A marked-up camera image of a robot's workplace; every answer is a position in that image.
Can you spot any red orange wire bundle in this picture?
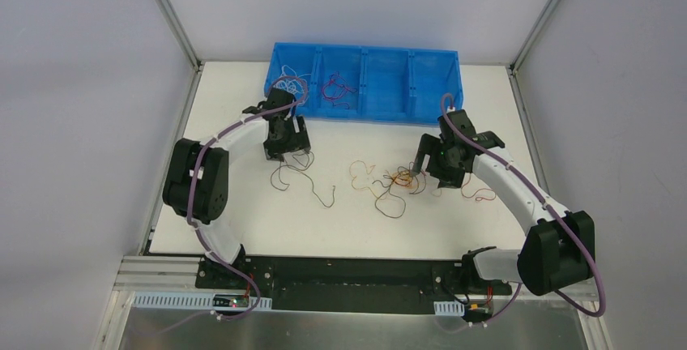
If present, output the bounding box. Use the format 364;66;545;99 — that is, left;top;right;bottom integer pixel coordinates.
350;160;430;220

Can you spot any white wire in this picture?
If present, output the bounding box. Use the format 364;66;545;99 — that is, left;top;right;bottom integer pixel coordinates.
272;62;313;99

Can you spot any left white slotted cable duct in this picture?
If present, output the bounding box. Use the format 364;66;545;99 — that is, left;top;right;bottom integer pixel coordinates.
132;292;272;313

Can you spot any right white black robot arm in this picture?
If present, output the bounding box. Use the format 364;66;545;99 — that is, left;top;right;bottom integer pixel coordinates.
412;110;595;296

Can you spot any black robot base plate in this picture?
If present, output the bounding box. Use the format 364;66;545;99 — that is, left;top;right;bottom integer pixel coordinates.
195;252;512;314

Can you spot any blue four-compartment plastic bin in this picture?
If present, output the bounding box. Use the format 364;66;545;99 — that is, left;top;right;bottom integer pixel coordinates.
263;42;464;126

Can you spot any right white slotted cable duct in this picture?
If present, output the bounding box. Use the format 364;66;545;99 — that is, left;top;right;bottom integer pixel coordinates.
433;301;465;317

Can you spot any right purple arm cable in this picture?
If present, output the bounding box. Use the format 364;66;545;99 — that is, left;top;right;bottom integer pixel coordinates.
440;92;608;318

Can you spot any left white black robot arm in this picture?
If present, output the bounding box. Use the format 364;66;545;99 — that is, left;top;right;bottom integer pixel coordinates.
162;87;311;289

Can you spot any white slotted cable duct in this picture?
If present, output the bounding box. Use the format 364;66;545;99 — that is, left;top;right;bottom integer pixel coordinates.
132;292;272;313
433;301;465;317

